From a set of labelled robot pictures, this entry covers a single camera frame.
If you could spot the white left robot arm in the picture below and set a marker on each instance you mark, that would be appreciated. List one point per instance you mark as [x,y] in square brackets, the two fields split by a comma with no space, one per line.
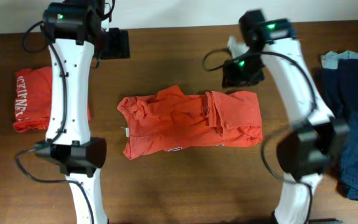
[78,32]

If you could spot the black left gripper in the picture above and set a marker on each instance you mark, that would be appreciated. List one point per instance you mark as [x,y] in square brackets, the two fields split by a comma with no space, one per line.
[121,45]

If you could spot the orange printed t-shirt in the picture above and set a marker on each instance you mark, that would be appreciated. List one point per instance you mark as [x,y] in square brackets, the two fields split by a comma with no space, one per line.
[172,121]

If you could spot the dark navy garment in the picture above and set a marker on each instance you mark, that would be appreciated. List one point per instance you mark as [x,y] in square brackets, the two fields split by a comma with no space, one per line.
[340,88]

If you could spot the folded red t-shirt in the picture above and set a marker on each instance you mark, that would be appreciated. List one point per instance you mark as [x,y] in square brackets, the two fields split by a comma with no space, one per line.
[32,105]

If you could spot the light blue garment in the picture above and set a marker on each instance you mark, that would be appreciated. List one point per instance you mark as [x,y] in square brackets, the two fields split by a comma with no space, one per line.
[331,59]

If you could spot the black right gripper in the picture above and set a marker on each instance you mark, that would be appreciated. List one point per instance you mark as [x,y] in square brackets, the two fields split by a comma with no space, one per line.
[233,79]

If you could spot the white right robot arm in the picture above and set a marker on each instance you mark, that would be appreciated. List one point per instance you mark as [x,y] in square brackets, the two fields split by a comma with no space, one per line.
[313,138]

